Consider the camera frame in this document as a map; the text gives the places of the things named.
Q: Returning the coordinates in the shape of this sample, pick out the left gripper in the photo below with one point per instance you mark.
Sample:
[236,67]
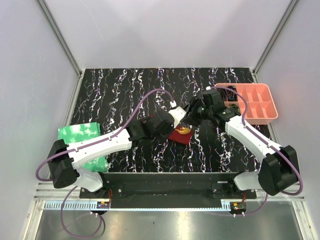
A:
[170,129]

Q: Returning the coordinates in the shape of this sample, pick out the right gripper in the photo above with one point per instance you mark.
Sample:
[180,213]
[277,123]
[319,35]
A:
[194,103]

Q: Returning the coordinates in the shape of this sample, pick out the gold spoon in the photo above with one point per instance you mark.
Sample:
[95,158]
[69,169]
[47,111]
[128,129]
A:
[183,130]

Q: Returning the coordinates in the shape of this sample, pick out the red cloth napkin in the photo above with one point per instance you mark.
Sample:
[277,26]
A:
[181,136]

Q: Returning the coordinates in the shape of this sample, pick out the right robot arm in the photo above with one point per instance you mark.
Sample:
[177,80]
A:
[279,167]

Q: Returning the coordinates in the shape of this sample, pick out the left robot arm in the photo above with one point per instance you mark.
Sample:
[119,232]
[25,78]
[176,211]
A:
[65,161]

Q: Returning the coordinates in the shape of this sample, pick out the pink compartment tray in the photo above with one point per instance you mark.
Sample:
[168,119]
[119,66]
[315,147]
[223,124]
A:
[261,106]

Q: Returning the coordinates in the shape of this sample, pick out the green white cloth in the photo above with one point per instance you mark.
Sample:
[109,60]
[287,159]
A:
[83,132]

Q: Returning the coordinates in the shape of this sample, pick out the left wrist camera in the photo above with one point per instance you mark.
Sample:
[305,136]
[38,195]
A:
[178,114]

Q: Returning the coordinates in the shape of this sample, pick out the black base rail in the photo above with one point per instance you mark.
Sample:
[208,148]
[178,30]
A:
[165,191]

